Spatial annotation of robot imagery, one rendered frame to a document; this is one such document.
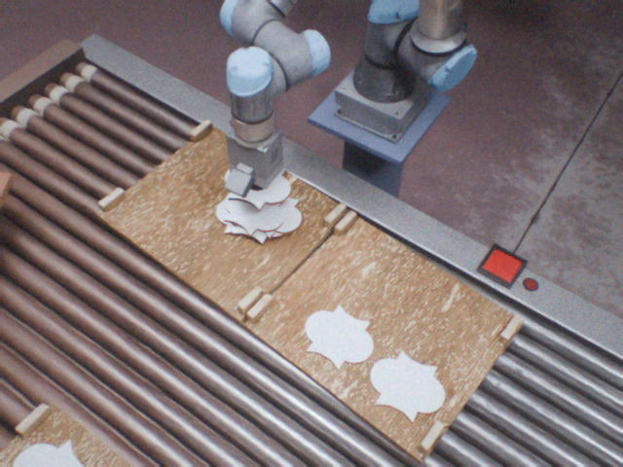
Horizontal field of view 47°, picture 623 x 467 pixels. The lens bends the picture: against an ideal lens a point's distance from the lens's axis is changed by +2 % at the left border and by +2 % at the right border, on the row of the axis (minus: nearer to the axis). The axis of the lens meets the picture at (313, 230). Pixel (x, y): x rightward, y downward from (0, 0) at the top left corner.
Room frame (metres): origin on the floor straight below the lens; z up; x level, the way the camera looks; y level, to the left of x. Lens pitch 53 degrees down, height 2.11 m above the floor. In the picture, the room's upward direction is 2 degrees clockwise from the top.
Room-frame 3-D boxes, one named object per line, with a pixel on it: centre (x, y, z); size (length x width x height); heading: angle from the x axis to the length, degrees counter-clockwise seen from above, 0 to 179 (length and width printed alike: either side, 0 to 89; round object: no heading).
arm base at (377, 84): (1.33, -0.16, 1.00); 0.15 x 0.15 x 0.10
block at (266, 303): (0.68, 0.10, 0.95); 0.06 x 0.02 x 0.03; 142
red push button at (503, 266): (0.81, -0.39, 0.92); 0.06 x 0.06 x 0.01; 56
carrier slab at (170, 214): (0.92, 0.19, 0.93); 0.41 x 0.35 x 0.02; 53
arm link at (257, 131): (0.90, 0.12, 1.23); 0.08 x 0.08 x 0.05
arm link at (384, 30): (1.33, -0.17, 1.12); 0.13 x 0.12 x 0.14; 42
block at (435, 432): (0.44, -0.21, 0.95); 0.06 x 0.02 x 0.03; 142
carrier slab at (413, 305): (0.67, -0.14, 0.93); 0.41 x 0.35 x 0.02; 52
